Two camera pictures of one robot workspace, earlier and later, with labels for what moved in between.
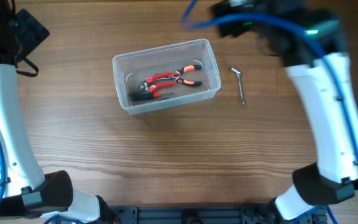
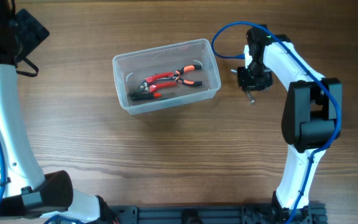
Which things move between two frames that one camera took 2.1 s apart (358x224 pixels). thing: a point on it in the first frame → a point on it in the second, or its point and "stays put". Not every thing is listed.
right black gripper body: (225, 9) → (255, 76)
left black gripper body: (29, 34) stays put
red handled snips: (147, 84) stays put
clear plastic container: (166, 76) stays put
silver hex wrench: (238, 73) → (250, 98)
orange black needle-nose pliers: (177, 73) stays put
